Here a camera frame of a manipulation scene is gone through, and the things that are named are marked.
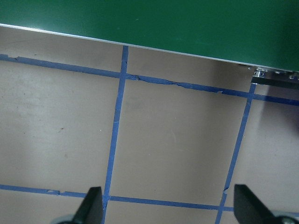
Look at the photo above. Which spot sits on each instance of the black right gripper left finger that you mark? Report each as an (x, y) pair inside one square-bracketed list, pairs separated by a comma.
[(91, 209)]

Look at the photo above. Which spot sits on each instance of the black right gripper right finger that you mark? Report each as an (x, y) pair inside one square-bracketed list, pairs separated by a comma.
[(248, 209)]

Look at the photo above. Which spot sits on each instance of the green conveyor belt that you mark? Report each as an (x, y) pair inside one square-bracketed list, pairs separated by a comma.
[(260, 33)]

